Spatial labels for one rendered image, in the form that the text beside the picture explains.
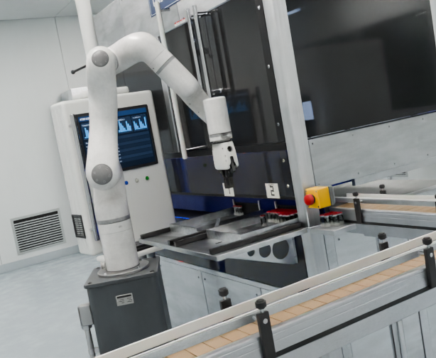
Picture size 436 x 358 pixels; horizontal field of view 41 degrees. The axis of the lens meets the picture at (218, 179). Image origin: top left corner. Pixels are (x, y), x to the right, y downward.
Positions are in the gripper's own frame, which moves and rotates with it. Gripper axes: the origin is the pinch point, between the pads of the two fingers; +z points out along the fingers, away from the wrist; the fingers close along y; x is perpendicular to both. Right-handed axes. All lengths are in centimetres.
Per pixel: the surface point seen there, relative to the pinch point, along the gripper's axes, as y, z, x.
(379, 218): -39, 20, -34
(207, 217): 53, 21, -18
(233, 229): 19.6, 21.9, -10.3
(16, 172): 543, -4, -42
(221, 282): 63, 55, -25
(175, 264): 115, 53, -26
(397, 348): -34, 70, -38
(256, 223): 19.3, 22.1, -22.0
